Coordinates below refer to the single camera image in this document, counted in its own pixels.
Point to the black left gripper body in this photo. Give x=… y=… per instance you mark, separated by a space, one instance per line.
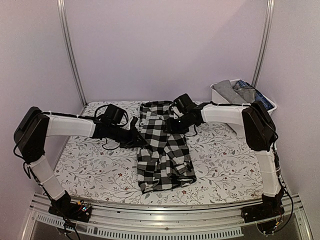
x=121 y=136

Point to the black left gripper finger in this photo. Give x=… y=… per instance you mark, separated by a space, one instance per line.
x=132 y=124
x=135 y=143

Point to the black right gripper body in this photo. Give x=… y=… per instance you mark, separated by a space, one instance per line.
x=180 y=127

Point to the black white checkered shirt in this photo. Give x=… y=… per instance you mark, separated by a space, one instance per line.
x=165 y=162

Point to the white plastic bin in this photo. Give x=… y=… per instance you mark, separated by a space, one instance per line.
x=218 y=99

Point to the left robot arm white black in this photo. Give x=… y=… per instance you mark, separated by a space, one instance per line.
x=37 y=125

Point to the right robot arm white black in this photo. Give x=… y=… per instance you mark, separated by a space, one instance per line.
x=259 y=131

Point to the grey long sleeve shirt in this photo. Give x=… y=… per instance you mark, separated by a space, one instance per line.
x=227 y=91

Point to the floral patterned table mat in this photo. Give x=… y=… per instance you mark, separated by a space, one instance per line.
x=227 y=170

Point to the blue checkered shirt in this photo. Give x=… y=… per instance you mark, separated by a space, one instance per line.
x=262 y=96

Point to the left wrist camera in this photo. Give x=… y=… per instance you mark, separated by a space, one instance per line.
x=113 y=115

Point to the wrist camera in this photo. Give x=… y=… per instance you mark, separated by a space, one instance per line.
x=113 y=115
x=184 y=104

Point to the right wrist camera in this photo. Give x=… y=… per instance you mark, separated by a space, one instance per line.
x=184 y=104

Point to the aluminium front rail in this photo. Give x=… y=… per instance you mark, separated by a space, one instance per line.
x=119 y=221

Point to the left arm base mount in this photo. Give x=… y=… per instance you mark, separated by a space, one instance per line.
x=63 y=207

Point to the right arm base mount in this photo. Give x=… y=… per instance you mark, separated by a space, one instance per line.
x=262 y=210

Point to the left aluminium frame post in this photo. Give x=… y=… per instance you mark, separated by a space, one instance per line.
x=61 y=7

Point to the aluminium frame post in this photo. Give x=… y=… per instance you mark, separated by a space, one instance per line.
x=270 y=6
x=61 y=7

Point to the right aluminium frame post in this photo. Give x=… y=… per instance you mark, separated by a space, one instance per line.
x=270 y=6

